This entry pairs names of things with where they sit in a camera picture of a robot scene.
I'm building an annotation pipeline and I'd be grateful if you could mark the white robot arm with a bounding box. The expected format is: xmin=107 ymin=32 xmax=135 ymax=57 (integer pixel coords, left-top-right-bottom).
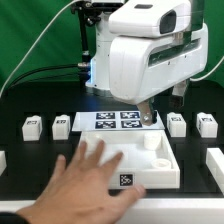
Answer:
xmin=86 ymin=0 xmax=208 ymax=126

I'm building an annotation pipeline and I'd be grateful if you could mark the bare human hand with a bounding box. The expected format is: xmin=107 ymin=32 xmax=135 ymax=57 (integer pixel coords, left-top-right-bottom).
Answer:
xmin=17 ymin=142 xmax=145 ymax=224

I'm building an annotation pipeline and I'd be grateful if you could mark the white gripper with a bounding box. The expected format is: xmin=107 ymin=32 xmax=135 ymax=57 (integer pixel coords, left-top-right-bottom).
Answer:
xmin=109 ymin=0 xmax=208 ymax=126

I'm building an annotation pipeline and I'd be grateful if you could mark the white L-shaped obstacle wall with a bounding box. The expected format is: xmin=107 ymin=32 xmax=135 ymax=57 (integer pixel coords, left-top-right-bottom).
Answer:
xmin=0 ymin=147 xmax=224 ymax=224

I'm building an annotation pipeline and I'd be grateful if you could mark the white marker plate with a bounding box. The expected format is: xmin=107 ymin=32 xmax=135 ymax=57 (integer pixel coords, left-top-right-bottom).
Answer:
xmin=72 ymin=111 xmax=165 ymax=132

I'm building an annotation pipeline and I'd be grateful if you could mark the white block left edge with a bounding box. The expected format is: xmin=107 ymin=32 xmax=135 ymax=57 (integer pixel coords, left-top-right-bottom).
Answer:
xmin=0 ymin=151 xmax=7 ymax=176

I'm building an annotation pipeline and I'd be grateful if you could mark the black cable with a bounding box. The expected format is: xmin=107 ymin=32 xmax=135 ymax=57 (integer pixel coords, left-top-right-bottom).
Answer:
xmin=0 ymin=63 xmax=91 ymax=98

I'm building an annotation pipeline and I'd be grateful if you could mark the white cable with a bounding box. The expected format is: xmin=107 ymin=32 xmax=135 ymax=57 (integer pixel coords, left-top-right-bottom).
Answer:
xmin=0 ymin=0 xmax=82 ymax=99

